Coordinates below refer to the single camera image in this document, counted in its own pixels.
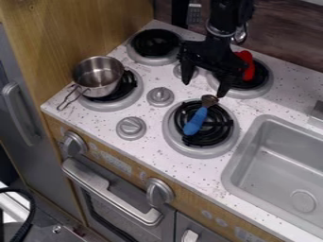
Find blue spoon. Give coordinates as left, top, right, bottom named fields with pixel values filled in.
left=181, top=94, right=221, bottom=137

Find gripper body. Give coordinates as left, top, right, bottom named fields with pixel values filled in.
left=178, top=32, right=250, bottom=76

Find toy sink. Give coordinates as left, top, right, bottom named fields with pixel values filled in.
left=220, top=113, right=323, bottom=240

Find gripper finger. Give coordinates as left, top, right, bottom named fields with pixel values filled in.
left=215, top=72, right=238, bottom=98
left=178, top=58, right=197, bottom=86

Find red toy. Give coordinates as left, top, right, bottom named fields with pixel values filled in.
left=233, top=49, right=258, bottom=82

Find toy stove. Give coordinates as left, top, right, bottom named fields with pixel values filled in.
left=73, top=27, right=276, bottom=160

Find silver pot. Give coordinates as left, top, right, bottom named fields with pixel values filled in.
left=55, top=55, right=127, bottom=112

